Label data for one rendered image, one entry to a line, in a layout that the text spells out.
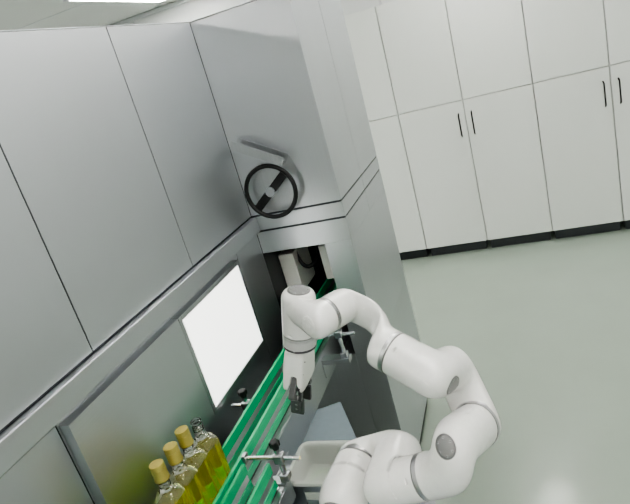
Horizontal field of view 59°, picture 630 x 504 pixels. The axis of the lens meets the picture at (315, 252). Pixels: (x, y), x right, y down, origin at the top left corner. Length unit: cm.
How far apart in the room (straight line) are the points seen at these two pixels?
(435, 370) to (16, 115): 103
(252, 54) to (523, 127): 305
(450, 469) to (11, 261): 95
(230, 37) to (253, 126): 31
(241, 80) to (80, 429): 128
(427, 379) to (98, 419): 77
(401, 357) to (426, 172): 387
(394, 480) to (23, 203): 95
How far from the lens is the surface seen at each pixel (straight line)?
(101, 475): 144
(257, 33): 206
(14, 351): 130
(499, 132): 474
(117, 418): 146
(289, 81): 203
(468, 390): 112
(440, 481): 105
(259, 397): 187
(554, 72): 470
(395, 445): 117
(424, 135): 477
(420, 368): 103
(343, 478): 120
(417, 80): 471
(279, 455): 157
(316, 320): 111
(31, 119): 144
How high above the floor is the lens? 190
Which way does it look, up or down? 18 degrees down
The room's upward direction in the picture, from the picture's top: 16 degrees counter-clockwise
